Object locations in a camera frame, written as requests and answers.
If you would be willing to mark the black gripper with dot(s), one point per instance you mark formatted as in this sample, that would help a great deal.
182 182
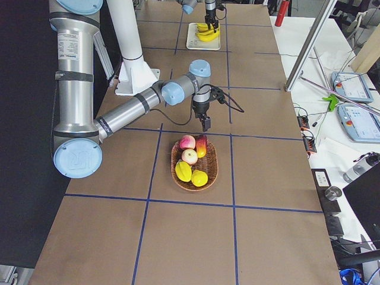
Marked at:
209 12
199 107

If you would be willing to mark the yellow banana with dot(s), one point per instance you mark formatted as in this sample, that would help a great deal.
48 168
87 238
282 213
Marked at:
202 26
203 30
217 32
207 37

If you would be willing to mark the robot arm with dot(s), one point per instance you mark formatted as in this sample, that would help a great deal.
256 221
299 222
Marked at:
95 100
188 7

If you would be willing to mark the wicker basket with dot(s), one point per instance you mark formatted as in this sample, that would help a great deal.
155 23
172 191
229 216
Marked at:
208 164

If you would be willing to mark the dark red mango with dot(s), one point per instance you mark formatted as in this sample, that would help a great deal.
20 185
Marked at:
201 145

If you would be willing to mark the pink green apple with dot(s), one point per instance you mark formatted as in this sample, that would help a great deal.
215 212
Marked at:
187 142

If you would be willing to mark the white bear tray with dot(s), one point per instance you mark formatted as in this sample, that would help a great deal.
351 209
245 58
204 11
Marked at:
193 43

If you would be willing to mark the blue tape grid lines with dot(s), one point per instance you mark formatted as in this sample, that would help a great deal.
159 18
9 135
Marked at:
259 223

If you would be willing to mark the yellow starfruit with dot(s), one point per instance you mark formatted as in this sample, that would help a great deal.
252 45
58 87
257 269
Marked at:
183 171

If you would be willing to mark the yellow lemon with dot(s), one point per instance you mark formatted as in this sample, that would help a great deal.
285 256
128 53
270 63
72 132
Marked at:
199 178

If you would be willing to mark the red cylinder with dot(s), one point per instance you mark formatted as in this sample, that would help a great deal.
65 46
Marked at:
282 12

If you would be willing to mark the metal weight cylinder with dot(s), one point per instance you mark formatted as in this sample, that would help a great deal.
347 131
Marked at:
332 193

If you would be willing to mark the far teach pendant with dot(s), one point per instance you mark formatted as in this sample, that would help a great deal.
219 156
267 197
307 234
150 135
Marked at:
351 85

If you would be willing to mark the teach pendant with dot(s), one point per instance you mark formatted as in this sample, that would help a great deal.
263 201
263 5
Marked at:
351 85
360 125

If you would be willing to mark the near teach pendant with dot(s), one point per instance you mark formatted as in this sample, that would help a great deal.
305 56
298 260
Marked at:
360 125

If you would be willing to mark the grey water bottle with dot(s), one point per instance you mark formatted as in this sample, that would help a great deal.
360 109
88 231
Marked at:
362 165

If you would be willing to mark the black monitor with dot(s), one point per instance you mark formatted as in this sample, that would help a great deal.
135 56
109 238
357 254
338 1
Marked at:
363 196

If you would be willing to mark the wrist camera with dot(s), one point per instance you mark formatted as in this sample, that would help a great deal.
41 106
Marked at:
217 94

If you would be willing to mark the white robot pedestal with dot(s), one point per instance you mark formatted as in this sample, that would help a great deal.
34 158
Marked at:
135 75

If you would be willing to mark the aluminium frame post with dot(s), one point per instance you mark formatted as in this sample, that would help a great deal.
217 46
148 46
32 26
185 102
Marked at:
309 43

